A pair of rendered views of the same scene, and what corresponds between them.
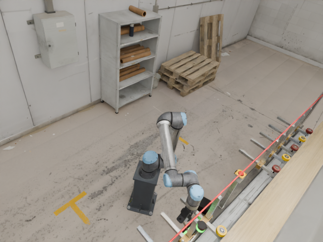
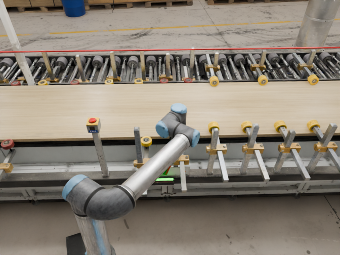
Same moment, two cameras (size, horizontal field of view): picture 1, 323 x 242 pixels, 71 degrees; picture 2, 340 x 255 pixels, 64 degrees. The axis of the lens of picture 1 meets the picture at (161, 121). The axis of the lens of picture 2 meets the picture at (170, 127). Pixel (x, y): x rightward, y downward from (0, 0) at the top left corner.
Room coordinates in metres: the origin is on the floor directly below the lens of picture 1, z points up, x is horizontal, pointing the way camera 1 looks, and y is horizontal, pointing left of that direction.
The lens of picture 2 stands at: (1.68, 0.54, 2.29)
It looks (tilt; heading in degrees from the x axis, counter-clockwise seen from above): 42 degrees down; 228
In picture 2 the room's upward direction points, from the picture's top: straight up
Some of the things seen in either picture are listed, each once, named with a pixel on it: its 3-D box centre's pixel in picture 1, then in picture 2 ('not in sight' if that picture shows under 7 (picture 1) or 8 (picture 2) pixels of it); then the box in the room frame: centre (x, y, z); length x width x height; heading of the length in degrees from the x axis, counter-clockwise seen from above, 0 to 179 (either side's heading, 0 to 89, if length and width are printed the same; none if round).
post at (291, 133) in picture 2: not in sight; (282, 155); (0.23, 0.11, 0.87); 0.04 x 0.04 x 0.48; 50
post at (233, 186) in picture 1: (228, 193); (100, 154); (1.20, -0.70, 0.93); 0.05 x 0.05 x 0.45; 50
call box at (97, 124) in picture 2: (239, 176); (93, 125); (1.20, -0.70, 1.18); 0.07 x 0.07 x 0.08; 50
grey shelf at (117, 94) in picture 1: (129, 62); not in sight; (3.56, 0.73, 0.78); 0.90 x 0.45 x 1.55; 146
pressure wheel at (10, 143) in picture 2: (274, 170); (9, 147); (1.64, -1.26, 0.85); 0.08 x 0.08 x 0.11
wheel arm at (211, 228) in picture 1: (199, 216); (145, 169); (1.00, -0.47, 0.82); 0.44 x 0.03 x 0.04; 50
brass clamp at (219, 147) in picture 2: not in sight; (216, 149); (0.60, -0.20, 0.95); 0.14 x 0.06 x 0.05; 140
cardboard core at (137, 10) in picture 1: (137, 10); not in sight; (3.65, 0.67, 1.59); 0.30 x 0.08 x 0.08; 56
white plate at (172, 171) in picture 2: not in sight; (171, 171); (0.85, -0.37, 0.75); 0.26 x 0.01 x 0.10; 140
